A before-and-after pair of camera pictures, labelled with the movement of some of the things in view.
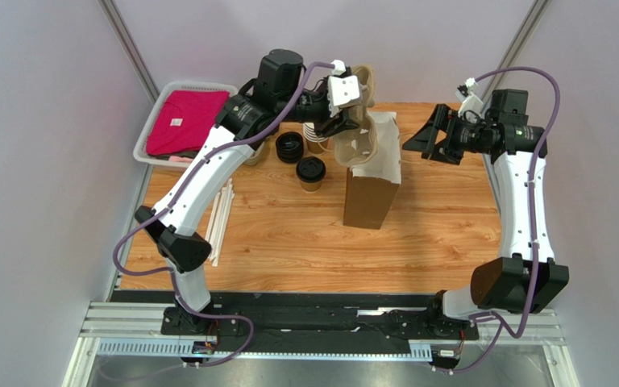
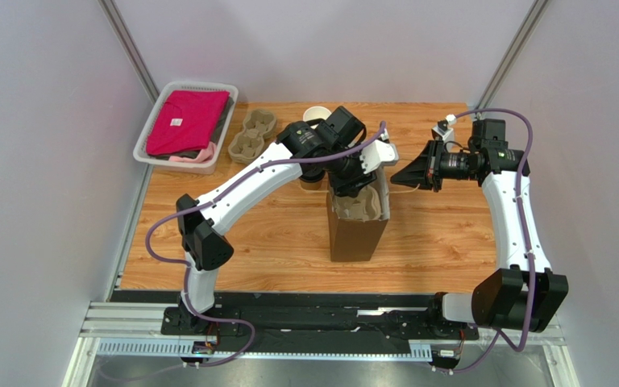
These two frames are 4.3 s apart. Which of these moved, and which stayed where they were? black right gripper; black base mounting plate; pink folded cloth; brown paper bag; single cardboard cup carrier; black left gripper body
Moved: single cardboard cup carrier; black right gripper; brown paper bag; black left gripper body
Stayed: black base mounting plate; pink folded cloth
